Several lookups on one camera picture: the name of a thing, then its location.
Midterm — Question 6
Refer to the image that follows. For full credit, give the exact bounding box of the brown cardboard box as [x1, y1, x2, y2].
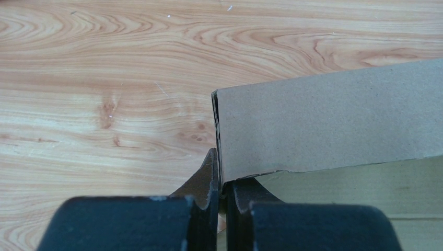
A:
[212, 59, 442, 250]

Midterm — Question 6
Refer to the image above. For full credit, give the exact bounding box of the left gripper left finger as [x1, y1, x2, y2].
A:
[38, 148, 219, 250]

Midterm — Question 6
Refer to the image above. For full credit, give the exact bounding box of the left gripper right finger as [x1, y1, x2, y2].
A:
[224, 178, 401, 250]

